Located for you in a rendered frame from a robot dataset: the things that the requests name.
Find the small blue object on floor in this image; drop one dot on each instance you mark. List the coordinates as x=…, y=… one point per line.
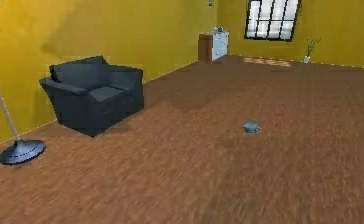
x=251, y=127

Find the white and brown dresser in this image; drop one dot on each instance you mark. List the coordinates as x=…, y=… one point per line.
x=215, y=45

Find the small blue object on dresser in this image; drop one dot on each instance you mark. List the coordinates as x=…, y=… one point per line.
x=219, y=29

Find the dark blue armchair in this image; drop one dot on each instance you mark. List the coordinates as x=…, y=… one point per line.
x=90, y=93

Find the black framed window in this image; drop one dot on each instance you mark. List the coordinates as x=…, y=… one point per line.
x=271, y=18

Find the green plant in white vase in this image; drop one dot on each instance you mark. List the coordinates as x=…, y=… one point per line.
x=308, y=53

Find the floor lamp with dark base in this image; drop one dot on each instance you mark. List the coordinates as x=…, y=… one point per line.
x=21, y=151

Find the small framed wall picture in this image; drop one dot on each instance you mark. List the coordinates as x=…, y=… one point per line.
x=210, y=2

